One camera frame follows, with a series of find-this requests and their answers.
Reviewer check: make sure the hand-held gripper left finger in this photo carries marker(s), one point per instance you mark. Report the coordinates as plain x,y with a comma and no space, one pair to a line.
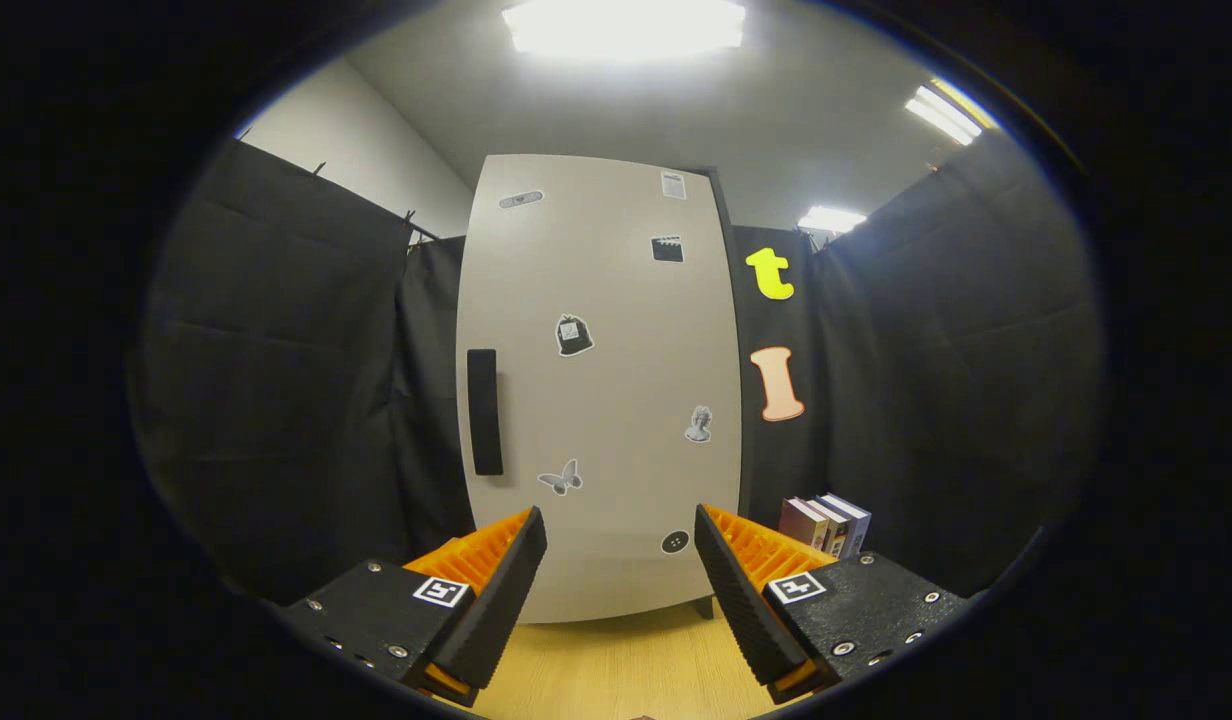
496,610

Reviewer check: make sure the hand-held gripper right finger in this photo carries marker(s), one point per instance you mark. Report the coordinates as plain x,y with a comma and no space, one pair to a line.
741,600

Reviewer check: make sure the beige cabinet door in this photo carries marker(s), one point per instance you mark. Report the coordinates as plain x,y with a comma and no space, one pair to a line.
606,400

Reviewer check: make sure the dark grey cabinet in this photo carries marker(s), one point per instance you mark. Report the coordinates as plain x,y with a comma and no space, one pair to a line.
705,606

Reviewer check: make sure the beige spine book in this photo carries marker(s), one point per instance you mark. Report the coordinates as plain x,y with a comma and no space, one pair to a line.
832,528

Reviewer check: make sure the black backdrop cloth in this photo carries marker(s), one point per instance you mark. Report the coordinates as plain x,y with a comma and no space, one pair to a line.
276,380

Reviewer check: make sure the large ceiling light panel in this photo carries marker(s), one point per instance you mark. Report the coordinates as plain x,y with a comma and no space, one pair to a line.
626,28

